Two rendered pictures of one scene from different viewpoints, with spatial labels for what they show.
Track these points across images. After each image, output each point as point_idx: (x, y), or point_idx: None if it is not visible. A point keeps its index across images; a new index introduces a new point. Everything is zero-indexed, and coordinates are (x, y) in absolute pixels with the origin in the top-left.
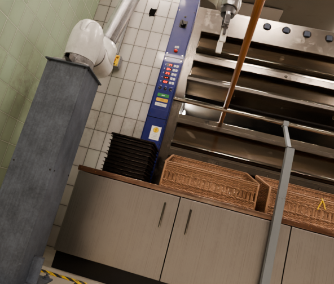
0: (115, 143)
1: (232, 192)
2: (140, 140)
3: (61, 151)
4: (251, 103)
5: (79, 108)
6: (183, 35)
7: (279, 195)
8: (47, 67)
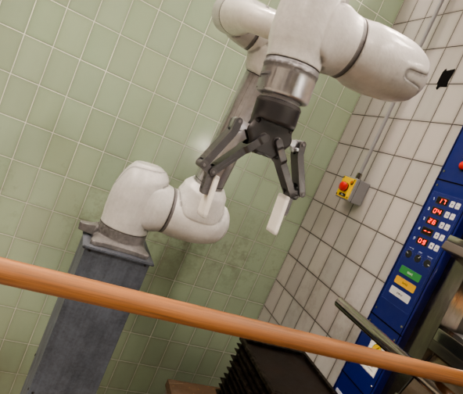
0: (238, 361)
1: None
2: (260, 375)
3: (46, 367)
4: None
5: (84, 306)
6: None
7: None
8: (81, 238)
